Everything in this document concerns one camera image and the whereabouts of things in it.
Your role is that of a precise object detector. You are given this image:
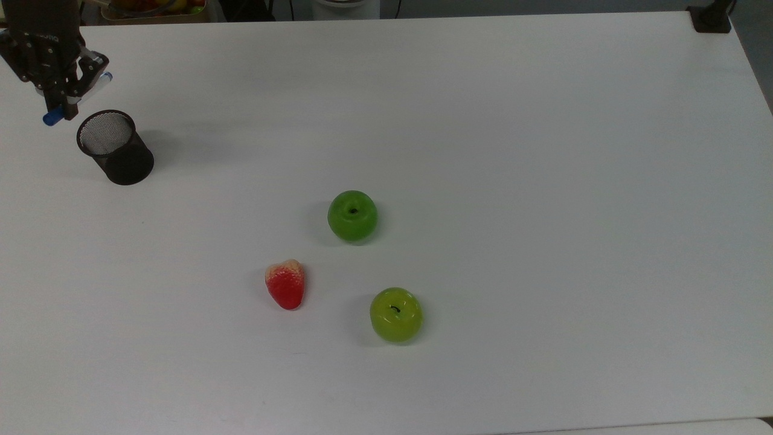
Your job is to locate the red toy strawberry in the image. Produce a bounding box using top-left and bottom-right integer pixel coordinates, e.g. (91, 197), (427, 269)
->
(265, 259), (306, 311)

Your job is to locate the black Franka gripper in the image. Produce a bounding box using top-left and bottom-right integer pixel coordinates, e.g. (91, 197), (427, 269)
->
(0, 0), (111, 121)

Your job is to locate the dark green toy apple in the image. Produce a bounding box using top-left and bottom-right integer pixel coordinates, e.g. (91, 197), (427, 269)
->
(327, 190), (379, 243)

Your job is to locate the black stand base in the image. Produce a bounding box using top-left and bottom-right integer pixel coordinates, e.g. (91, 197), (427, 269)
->
(687, 0), (737, 34)

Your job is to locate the cardboard box of fruit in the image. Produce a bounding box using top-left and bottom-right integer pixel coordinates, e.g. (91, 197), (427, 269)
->
(99, 0), (210, 25)

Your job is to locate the black mesh pen cup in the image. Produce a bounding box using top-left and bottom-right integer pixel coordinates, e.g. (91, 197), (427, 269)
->
(76, 109), (155, 186)

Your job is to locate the yellow-green toy apple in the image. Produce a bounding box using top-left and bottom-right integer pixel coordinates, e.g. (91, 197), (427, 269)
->
(370, 287), (424, 344)

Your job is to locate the blue and white marker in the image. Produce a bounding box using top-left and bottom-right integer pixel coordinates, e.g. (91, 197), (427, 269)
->
(42, 71), (114, 127)

